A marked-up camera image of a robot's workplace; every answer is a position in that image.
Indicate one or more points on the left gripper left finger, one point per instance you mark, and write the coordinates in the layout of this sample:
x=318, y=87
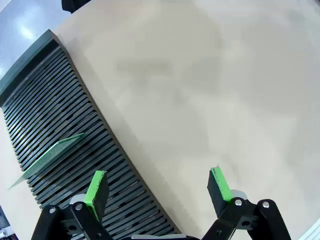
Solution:
x=96, y=197

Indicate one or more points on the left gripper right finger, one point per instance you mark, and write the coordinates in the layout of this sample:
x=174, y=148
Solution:
x=220, y=190

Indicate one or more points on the green PCB board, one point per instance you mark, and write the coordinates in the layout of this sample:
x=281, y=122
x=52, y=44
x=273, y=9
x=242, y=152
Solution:
x=50, y=155

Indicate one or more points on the black slotted PCB rack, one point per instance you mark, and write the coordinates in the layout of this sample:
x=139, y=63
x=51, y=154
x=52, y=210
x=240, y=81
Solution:
x=62, y=105

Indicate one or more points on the person in black t-shirt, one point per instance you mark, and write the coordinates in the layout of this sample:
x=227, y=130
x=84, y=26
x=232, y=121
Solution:
x=72, y=5

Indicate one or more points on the white frame rail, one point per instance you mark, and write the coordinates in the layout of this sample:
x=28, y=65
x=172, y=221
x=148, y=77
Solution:
x=312, y=231

